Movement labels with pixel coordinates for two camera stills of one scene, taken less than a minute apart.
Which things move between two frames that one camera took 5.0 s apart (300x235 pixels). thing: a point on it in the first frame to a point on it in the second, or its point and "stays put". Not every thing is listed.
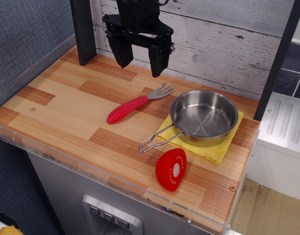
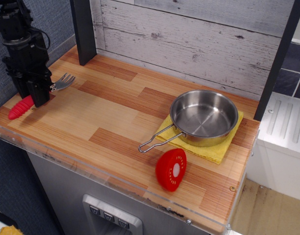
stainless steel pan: [204, 118] stays put
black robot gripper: [139, 21] to [27, 60]
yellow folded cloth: [166, 132] stays put
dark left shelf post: [83, 25] stays put
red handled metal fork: [127, 107] to [29, 101]
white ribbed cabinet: [278, 159] stays put
